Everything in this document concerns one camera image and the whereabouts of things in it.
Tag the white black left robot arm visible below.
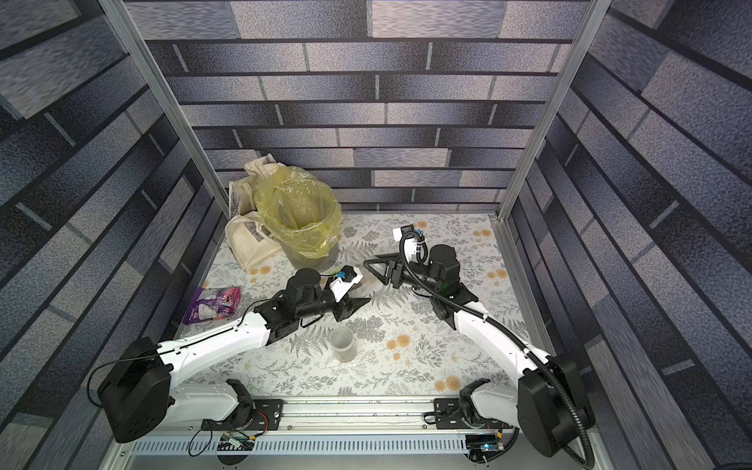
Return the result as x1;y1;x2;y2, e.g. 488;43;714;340
97;266;369;444

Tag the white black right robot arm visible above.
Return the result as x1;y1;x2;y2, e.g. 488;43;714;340
363;245;595;469

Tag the short frosted plastic cup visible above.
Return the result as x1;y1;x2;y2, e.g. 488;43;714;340
329;326;358;363

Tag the grey mesh waste bin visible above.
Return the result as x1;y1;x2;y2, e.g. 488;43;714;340
277;230;340;271

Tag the floral patterned table mat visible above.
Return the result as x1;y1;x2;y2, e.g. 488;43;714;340
193;213;527;397

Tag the yellow plastic bin liner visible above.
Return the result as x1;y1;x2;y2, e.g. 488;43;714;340
253;166;343;240

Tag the purple snack packet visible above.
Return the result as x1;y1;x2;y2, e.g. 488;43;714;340
182;286;242;325

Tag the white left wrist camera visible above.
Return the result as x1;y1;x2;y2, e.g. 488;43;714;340
328;266;363;303

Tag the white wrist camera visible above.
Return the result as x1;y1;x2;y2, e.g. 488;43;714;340
328;266;363;303
393;224;429;264

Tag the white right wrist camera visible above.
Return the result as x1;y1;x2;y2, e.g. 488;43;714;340
393;224;429;264

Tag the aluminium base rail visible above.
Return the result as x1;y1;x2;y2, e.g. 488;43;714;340
105;394;606;456

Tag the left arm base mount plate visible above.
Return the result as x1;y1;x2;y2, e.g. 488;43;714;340
201;399;284;433

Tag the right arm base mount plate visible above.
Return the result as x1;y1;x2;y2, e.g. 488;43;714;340
423;398;512;430

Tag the black corrugated cable conduit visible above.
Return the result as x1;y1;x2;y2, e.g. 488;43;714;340
398;230;595;470

